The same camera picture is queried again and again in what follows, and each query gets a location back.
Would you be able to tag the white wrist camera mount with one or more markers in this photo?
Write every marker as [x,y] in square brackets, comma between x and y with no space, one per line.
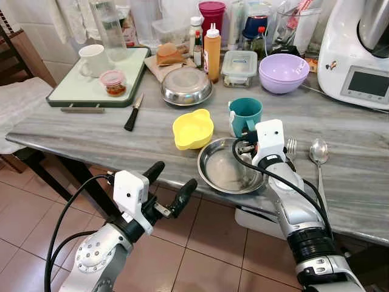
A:
[130,191]
[269,140]

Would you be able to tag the steel spoon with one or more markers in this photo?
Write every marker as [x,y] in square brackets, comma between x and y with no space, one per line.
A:
[318,152]

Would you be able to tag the flat steel plate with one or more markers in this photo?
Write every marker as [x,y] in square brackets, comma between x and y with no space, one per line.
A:
[222,170]

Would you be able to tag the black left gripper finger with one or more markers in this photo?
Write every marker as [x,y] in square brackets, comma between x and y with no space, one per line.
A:
[185,196]
[155,171]

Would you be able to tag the teal mug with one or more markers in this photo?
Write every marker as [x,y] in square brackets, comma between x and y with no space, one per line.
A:
[244,112]

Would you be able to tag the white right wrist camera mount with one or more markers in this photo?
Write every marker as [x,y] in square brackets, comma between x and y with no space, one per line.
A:
[269,140]

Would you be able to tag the grey flat metal strip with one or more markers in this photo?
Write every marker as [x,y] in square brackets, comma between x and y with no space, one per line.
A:
[82,110]

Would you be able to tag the beige cloth napkin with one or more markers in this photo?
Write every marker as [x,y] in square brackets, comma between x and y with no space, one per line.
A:
[159,70]

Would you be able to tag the clear plastic food box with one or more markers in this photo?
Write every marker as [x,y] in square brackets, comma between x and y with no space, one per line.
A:
[170,30]

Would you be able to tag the tall clear plastic bottle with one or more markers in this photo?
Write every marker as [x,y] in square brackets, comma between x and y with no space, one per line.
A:
[110,30]

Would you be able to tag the orange sauce squeeze bottle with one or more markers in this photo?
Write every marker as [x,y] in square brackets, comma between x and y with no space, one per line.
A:
[212,58]

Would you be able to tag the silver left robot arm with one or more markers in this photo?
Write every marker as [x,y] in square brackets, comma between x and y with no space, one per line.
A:
[97,258]

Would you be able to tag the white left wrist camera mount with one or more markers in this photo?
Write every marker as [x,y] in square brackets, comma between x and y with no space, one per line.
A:
[130,191]

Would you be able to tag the white kitchen food processor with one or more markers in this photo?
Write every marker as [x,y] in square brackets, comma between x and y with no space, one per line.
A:
[346,55]

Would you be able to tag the dark wooden chair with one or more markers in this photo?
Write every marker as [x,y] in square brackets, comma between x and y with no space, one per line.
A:
[12,58]

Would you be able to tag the dark red-capped bottle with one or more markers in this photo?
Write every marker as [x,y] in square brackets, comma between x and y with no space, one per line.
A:
[260,42]

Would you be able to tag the domed steel bowl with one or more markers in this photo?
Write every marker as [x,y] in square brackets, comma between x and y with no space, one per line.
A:
[186,85]

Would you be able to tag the small pink-lidded jar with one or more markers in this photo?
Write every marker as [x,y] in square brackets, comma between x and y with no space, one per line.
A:
[113,82]

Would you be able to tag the dark table frame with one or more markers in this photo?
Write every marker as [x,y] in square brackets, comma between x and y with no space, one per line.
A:
[67,176]

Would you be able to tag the glass container with lid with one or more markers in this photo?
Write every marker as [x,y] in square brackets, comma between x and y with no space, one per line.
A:
[239,67]

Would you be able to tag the pale green tray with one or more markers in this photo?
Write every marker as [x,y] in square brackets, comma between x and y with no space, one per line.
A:
[79,90]

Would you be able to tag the clear jug with utensils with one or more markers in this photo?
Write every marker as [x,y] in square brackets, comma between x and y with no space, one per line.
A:
[301,24]

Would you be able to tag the small white-capped bottle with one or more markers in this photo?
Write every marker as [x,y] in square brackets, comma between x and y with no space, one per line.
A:
[196,36]

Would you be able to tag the magenta plastic container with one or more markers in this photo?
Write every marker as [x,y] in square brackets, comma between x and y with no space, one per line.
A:
[211,13]

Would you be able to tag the white lace curtain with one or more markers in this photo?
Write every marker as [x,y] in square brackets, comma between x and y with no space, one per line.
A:
[70,18]

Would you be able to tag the steel fork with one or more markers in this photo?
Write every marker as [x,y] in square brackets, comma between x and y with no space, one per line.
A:
[292,146]

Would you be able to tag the dark blue cup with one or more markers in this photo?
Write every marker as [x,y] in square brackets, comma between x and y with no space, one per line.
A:
[254,25]

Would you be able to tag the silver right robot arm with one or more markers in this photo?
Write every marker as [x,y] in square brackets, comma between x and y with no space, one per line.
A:
[304,219]

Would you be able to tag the white mug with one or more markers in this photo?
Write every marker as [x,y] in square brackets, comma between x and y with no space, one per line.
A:
[94,59]

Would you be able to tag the yellow plastic bowl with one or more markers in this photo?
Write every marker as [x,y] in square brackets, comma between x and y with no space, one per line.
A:
[192,129]

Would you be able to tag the purple bowl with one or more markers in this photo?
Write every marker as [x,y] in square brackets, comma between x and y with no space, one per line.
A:
[284,74]

